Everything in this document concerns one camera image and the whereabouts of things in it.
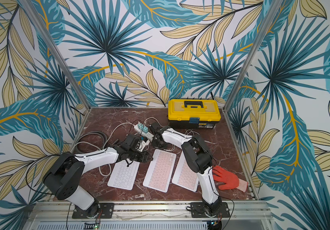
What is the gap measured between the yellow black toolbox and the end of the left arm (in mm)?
309

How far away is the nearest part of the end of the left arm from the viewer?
26.6 inches

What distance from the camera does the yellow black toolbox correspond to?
0.97m
